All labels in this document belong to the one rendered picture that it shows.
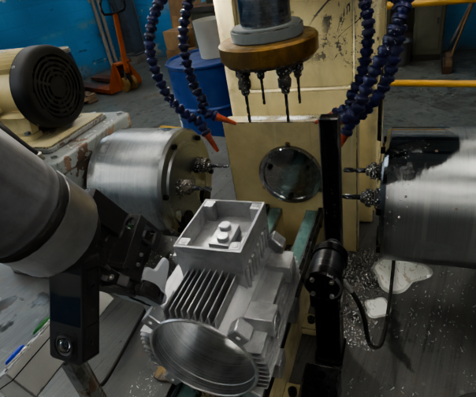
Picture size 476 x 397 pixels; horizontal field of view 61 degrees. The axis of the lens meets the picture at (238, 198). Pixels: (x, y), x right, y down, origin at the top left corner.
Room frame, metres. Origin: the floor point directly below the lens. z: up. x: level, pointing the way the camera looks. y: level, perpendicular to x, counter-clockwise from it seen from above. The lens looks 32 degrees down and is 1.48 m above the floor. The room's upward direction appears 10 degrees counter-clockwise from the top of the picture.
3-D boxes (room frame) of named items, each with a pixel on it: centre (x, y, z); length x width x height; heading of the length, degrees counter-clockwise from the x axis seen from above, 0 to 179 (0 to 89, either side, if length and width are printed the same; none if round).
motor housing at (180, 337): (0.45, 0.05, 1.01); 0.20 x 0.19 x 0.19; 156
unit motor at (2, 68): (0.98, 0.50, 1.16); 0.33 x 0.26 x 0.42; 64
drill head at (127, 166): (0.88, 0.23, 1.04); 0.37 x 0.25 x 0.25; 64
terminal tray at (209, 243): (0.49, 0.03, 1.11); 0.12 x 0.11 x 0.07; 156
